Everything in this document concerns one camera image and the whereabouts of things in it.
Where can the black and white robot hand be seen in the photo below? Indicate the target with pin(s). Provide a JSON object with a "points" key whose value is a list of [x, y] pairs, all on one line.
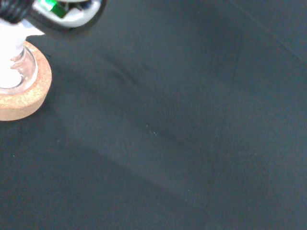
{"points": [[74, 18]]}

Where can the translucent plastic funnel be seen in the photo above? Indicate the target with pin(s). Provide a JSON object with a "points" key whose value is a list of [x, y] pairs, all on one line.
{"points": [[12, 36]]}

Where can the small glass round-bottom flask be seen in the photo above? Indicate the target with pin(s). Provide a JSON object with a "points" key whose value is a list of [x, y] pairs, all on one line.
{"points": [[30, 69]]}

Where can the black bench cloth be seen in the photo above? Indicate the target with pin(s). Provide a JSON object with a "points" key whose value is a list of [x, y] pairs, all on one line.
{"points": [[168, 119]]}

